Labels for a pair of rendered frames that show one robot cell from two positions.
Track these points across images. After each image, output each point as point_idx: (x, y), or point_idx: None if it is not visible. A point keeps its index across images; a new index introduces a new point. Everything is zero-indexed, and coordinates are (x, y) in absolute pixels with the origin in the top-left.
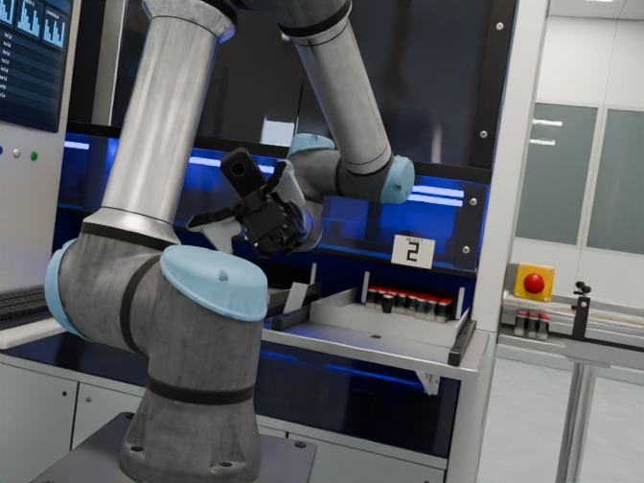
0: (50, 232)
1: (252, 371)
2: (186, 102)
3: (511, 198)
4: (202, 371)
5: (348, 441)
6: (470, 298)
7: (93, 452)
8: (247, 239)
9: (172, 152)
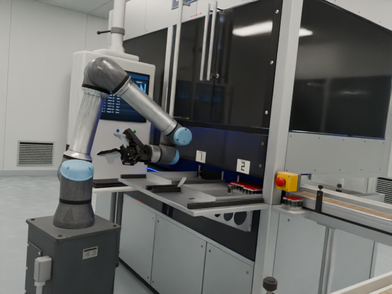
0: None
1: (80, 196)
2: (86, 117)
3: (275, 142)
4: (63, 193)
5: (223, 248)
6: None
7: None
8: (196, 160)
9: (82, 132)
